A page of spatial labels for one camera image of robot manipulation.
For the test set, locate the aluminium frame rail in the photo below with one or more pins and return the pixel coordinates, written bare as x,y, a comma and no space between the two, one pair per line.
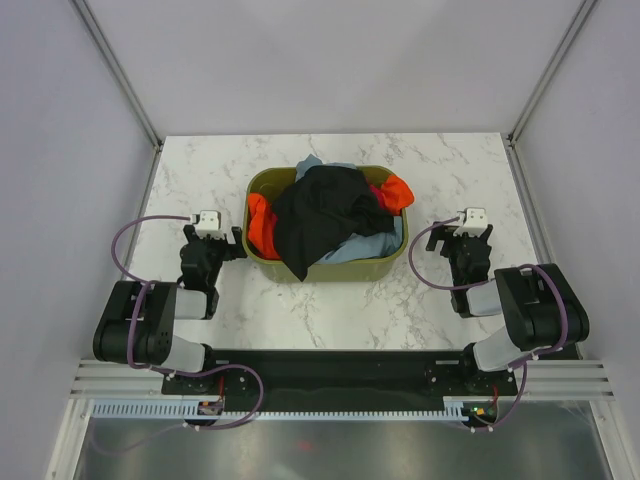
547,380

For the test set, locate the black t shirt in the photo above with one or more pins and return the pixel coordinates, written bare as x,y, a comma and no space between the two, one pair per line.
320,211

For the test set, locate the olive green plastic bin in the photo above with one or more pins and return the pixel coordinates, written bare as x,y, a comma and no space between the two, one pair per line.
270,183

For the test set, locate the orange t shirt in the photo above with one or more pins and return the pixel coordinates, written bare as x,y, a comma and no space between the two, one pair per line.
397,195

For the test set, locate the right aluminium corner post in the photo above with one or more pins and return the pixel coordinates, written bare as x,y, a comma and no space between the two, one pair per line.
562,49

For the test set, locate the aluminium corner post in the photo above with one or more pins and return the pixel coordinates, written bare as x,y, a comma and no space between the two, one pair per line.
562,49
92,26

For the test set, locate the grey blue t shirt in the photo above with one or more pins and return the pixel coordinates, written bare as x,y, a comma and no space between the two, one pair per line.
356,247

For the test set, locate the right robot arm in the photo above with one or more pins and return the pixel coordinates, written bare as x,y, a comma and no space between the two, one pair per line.
541,312

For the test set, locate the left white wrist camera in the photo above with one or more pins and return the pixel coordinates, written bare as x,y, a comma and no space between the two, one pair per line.
207,224

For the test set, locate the magenta t shirt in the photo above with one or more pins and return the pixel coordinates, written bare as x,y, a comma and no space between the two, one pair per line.
379,195

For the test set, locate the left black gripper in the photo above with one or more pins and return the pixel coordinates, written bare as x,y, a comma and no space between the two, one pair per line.
232,251

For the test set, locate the blue slotted cable duct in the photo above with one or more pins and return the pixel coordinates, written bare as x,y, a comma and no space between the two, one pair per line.
194,411

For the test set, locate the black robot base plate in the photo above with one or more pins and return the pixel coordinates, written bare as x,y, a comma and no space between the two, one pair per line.
316,381

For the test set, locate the left aluminium corner post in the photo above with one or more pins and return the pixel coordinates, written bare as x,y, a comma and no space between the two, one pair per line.
92,26

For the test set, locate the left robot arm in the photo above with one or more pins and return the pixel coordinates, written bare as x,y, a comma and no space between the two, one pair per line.
137,325

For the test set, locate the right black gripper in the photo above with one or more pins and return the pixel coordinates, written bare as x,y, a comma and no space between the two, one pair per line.
447,234

